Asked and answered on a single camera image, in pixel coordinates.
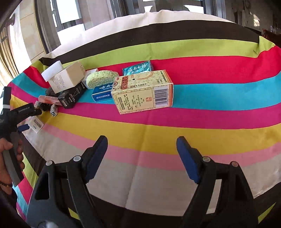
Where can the white foam block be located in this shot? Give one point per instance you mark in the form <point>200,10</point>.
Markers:
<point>50,73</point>

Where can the dark wooden furniture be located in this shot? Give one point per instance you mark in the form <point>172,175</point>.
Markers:
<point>272,36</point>

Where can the white blue medicine box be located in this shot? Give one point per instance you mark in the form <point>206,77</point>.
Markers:
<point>36,125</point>

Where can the person's left hand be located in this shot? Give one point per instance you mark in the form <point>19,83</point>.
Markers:
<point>5,146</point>

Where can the striped colourful tablecloth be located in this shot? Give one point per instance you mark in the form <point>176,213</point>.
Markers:
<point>153,131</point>

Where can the plain white small box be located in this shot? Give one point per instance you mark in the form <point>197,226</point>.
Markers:
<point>91,72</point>

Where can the small white printed tube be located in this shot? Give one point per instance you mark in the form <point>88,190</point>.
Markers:
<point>54,110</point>

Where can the green sponge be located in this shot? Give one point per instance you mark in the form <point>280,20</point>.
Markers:
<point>101,79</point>

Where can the teal medicine box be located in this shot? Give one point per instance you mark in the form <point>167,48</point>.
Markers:
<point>137,68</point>

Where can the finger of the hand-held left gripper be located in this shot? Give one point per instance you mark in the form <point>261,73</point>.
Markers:
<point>36,112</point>
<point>23,127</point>

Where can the dark crumpled object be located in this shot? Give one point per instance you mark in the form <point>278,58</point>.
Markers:
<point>51,92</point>

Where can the black printed box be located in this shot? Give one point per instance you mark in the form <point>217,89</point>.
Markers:
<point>70,98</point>

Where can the beige cardboard box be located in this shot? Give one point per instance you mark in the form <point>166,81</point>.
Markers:
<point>65,80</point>

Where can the orange pink packet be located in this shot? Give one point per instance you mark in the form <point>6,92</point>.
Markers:
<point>49,99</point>

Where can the small black object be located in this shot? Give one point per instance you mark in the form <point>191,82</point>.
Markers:
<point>45,107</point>

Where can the large cream patterned medicine box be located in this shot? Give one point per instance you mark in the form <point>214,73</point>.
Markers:
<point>136,96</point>

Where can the person's left forearm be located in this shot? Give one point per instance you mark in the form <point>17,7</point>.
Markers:
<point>4,190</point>

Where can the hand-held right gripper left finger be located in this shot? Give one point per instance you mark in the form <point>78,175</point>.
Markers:
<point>96,157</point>

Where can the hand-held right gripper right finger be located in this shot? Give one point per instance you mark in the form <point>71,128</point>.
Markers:
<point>188,162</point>

